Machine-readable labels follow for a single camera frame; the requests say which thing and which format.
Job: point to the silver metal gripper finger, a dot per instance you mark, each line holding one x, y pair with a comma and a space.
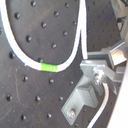
114, 55

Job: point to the grey metal cable clip bracket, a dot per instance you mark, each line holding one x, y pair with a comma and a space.
97, 77

